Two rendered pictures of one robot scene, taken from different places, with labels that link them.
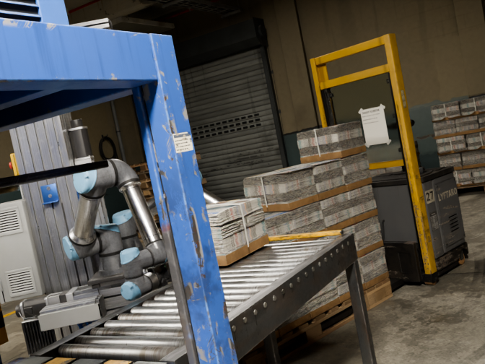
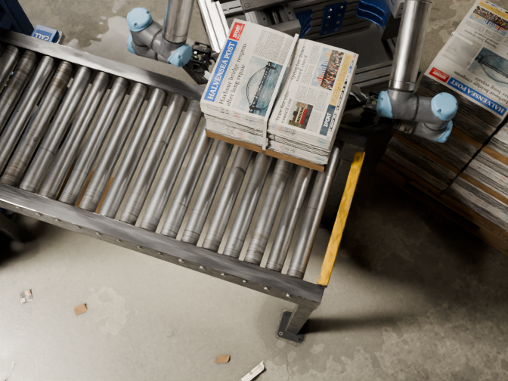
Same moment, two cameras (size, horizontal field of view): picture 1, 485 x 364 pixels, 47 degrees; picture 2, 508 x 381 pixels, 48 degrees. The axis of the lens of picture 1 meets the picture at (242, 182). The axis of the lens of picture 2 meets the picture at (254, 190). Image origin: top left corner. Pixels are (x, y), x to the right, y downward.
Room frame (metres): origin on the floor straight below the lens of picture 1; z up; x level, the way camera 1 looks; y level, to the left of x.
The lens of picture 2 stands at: (2.24, -0.65, 2.40)
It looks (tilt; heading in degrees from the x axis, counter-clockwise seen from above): 70 degrees down; 76
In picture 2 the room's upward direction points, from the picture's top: 1 degrees clockwise
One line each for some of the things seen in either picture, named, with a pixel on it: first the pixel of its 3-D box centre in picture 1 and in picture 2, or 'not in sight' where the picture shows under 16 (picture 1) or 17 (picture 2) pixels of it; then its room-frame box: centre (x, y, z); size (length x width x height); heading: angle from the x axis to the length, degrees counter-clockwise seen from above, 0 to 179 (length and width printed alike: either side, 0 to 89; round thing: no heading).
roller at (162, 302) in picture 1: (195, 306); (76, 134); (1.89, 0.24, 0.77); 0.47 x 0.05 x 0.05; 59
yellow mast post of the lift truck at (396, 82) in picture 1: (408, 155); not in sight; (4.05, -1.22, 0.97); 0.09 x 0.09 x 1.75; 41
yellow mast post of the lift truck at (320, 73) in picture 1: (337, 165); not in sight; (4.54, -0.78, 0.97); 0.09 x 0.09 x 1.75; 41
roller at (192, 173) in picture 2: (250, 272); (193, 170); (2.22, 0.04, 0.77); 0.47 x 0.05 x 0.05; 59
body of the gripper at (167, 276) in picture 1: (161, 274); (191, 57); (2.29, 0.41, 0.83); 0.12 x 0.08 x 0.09; 149
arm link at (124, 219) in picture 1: (124, 222); not in sight; (3.10, 0.69, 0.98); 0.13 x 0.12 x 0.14; 158
